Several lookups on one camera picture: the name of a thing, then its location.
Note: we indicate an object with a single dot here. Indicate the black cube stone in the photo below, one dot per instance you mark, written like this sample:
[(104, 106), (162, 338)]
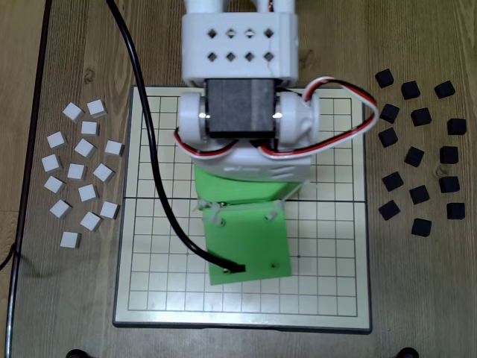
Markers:
[(387, 137), (421, 116), (392, 181), (444, 89), (410, 89), (448, 183), (389, 209), (456, 126), (448, 154), (455, 210), (389, 113), (384, 78), (421, 226), (414, 156), (419, 194)]

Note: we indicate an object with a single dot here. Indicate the green camera mount plate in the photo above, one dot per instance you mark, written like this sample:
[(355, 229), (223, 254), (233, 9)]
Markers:
[(246, 242)]

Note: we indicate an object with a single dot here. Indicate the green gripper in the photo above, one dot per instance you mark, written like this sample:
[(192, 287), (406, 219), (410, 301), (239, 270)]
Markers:
[(238, 190)]

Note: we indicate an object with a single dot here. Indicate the white grid go board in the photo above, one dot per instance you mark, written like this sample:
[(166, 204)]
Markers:
[(328, 261)]

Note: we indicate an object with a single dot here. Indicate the white zip tie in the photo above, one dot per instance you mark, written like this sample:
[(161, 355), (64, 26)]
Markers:
[(271, 215), (210, 214)]

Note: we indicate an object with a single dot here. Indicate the black round stand foot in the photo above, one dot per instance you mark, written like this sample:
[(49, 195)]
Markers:
[(407, 353), (76, 354)]

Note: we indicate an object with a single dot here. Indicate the white cube stone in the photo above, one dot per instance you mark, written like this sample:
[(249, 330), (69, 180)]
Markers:
[(88, 192), (72, 112), (89, 128), (103, 172), (54, 184), (91, 221), (110, 210), (71, 239), (97, 108), (76, 171), (113, 148), (51, 163), (60, 209), (56, 139), (85, 148)]

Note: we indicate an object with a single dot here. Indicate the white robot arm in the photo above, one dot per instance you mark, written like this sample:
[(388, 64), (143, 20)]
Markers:
[(238, 18)]

